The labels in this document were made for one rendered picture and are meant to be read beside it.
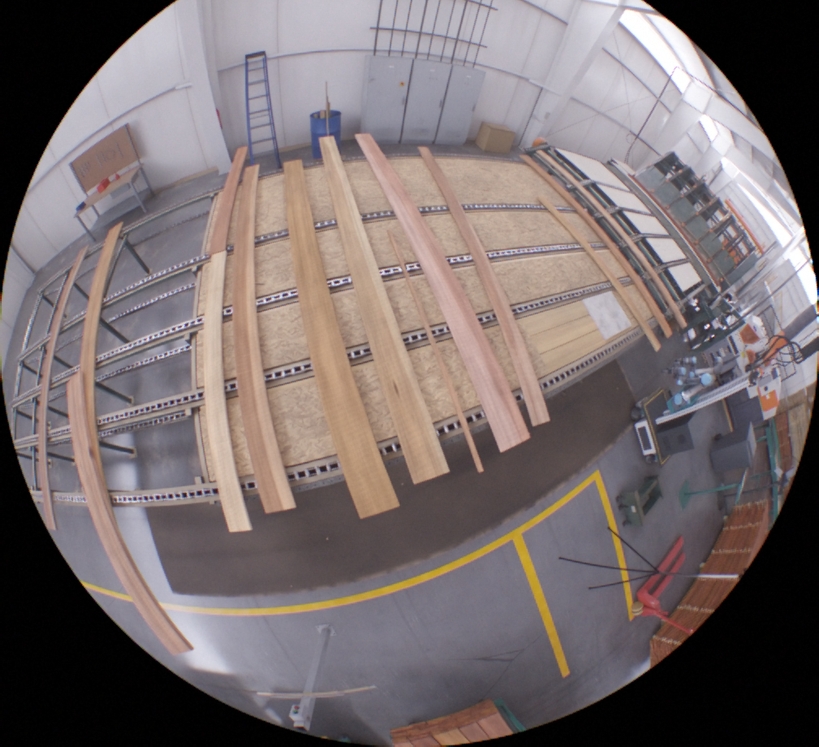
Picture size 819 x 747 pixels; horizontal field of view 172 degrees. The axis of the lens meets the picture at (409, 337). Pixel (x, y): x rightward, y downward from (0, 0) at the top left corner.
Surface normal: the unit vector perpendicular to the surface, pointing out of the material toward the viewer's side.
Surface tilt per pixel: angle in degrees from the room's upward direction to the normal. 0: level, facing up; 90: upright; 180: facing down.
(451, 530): 0
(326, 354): 0
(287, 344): 0
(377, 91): 90
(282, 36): 92
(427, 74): 90
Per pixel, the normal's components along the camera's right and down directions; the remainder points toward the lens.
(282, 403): 0.14, -0.45
